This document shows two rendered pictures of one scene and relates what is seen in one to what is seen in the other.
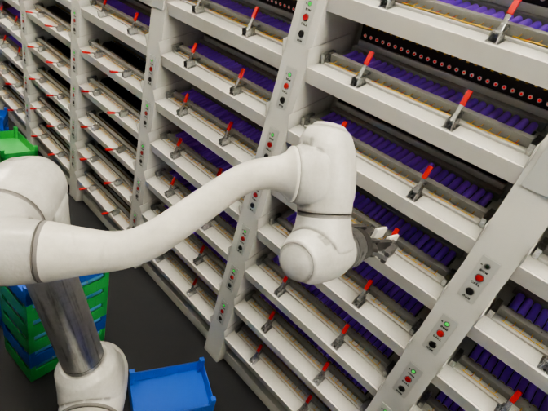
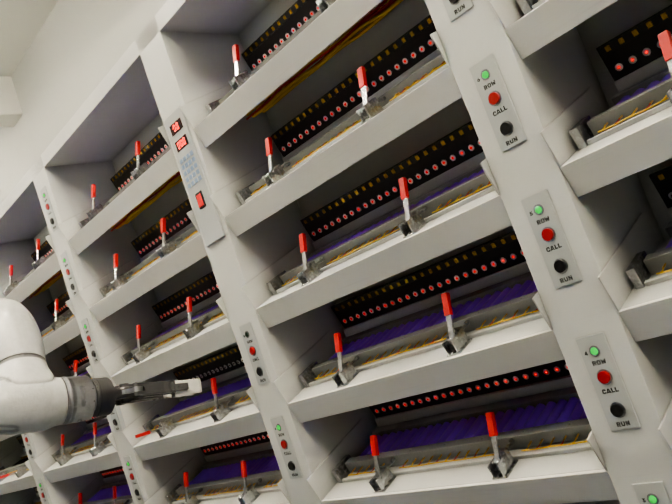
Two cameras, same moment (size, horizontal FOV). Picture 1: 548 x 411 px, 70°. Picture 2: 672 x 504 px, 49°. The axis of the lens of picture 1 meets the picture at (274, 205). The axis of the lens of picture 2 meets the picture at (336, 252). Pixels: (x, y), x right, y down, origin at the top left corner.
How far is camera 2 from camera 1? 1.27 m
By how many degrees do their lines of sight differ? 38
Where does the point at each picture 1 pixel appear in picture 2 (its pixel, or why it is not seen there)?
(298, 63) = (84, 310)
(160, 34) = not seen: hidden behind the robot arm
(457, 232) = (220, 329)
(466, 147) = (176, 256)
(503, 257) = (245, 313)
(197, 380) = not seen: outside the picture
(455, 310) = (271, 404)
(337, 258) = (14, 388)
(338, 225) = (12, 364)
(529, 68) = (157, 172)
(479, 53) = (138, 191)
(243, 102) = not seen: hidden behind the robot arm
